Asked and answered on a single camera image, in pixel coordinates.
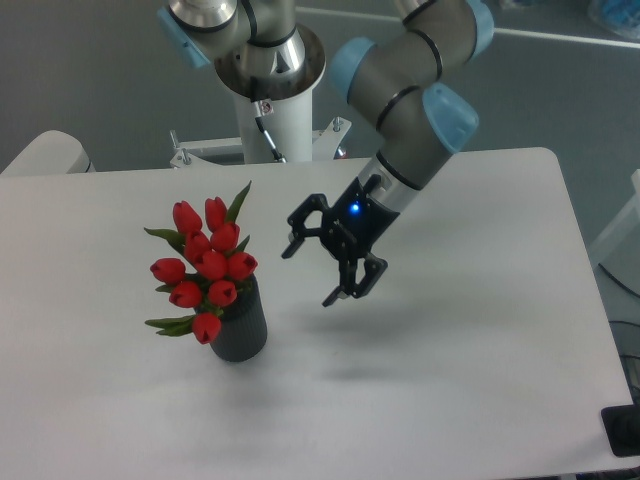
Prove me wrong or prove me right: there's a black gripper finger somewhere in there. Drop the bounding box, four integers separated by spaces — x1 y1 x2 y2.
281 193 329 259
322 253 388 307

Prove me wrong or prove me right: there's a white rounded furniture piece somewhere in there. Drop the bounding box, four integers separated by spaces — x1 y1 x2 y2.
1 130 96 177

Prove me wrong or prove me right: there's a red tulip bouquet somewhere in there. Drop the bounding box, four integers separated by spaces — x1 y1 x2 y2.
144 185 258 345

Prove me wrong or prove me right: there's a black device at table edge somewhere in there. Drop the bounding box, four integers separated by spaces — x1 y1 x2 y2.
601 405 639 458

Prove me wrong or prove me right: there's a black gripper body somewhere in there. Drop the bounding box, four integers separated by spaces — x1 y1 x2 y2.
319 174 399 264

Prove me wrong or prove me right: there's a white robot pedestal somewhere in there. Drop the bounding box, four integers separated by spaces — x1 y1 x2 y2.
170 24 352 168

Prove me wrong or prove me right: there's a black ribbed vase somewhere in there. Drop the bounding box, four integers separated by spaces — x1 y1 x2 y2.
192 275 268 363

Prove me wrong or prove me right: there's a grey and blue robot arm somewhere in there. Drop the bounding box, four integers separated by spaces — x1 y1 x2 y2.
157 1 494 301

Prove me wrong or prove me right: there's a clear bag with blue items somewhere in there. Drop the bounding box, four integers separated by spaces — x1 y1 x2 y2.
588 0 639 40

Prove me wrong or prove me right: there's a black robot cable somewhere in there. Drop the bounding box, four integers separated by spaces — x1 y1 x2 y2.
248 74 289 165

